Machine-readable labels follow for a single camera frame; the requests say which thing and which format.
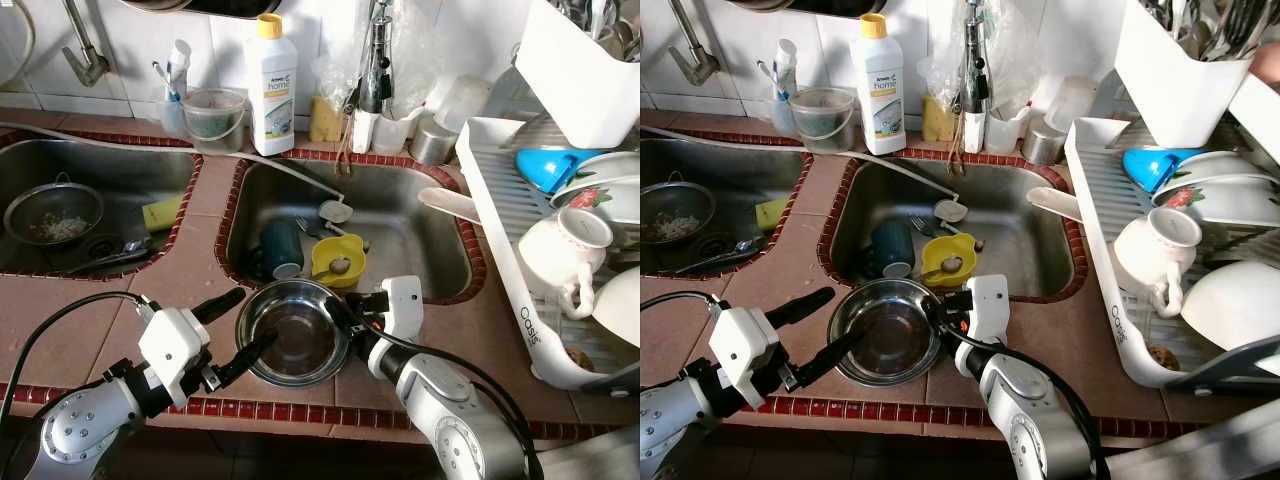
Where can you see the steel sink basin with cutlery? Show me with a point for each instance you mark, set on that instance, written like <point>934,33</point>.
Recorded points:
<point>1015,250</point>
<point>410,250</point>

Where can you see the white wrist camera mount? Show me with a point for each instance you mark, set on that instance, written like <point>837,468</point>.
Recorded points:
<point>745,342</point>
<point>988,305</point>
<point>175,340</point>
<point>402,305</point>

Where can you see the grey diagonal bar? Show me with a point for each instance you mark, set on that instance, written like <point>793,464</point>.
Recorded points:
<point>1200,445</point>

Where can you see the white plastic cup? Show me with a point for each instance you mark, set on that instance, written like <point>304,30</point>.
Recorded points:
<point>397,128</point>
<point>1008,128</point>

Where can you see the teal mug with white rabbit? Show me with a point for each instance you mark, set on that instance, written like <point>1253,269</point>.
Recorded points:
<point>280,245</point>
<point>890,245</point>

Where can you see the steel spoon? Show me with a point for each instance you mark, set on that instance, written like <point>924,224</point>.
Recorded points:
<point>950,266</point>
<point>341,266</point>

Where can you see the hanging steel pan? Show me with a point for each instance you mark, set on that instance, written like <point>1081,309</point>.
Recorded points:
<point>800,6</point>
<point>190,7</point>

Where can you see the round sink plug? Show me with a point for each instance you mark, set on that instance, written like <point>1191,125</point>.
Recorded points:
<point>949,211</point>
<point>335,211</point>

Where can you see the steel sink basin with strainer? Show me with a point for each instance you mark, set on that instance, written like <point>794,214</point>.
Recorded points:
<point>730,165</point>
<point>90,165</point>

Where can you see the grey wall tap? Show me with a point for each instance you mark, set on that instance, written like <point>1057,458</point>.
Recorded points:
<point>92,65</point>
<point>698,65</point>

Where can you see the white floral ceramic bowl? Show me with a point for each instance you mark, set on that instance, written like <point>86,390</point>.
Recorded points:
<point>615,200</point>
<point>1235,200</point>

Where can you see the white ceramic jug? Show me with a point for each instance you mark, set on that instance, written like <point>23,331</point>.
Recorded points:
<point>1155,255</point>
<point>560,255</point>

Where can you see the dark long spoon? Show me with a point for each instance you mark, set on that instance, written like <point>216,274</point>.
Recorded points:
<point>110,257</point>
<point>720,257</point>

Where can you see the blue plastic bowl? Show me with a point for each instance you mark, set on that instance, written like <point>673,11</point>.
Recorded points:
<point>1150,168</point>
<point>545,168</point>

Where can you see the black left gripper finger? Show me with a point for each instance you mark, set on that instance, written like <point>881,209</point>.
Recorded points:
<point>830,360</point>
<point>220,305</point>
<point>803,306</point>
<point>248,358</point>

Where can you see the steel fork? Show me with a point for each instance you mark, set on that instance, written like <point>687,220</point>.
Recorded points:
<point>310,228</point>
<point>923,228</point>

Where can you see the yellow plastic bowl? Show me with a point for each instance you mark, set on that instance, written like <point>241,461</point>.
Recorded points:
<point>325,255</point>
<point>935,255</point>

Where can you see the clear plastic pail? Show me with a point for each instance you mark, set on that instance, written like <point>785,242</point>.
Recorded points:
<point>215,122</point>
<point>822,122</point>

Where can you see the clear plastic bag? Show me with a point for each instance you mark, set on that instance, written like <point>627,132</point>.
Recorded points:
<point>1020,50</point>
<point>415,50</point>

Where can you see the yellow scouring sponge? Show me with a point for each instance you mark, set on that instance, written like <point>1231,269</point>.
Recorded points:
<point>326,120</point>
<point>937,120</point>

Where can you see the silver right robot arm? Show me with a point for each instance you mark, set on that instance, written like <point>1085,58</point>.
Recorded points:
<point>450,420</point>
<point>1030,425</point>

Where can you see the yellow-green sponge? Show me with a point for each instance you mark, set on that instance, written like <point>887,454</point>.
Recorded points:
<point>772,212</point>
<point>162,212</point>

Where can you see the white blue toothbrush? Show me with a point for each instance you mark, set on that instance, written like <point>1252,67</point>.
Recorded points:
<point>178,65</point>
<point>783,65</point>

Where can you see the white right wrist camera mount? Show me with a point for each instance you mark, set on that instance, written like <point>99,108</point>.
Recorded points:
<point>988,305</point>
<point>402,305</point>

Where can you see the white detergent bottle yellow cap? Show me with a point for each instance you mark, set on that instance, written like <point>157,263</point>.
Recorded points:
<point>878,90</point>
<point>272,90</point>

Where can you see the steel mesh strainer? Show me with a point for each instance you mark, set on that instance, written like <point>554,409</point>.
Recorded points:
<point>55,215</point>
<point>675,215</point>

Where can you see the white plastic dish rack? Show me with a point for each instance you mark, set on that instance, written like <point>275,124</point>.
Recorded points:
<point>490,200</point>
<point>1100,200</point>

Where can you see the clear toothbrush cup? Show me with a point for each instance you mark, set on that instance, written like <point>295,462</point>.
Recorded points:
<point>782,118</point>
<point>175,118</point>

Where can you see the chrome kitchen faucet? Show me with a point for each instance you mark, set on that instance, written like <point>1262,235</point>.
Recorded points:
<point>375,70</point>
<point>977,70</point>

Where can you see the stainless steel bowl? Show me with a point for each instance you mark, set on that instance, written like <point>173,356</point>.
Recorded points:
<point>300,340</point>
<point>890,340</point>

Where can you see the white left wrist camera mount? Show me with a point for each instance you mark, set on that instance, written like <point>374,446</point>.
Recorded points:
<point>175,340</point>
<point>745,342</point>

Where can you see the white plastic cutlery holder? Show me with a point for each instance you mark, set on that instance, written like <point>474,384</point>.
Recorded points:
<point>570,85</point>
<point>1175,90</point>

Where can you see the frosted plastic container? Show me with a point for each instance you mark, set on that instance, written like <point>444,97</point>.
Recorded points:
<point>1070,102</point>
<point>460,102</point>

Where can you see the small steel cup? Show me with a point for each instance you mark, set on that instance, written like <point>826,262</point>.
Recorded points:
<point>1045,142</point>
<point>433,142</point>

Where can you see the plain white bowl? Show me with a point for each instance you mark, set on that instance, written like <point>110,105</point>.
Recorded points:
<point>1235,305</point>
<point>620,305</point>

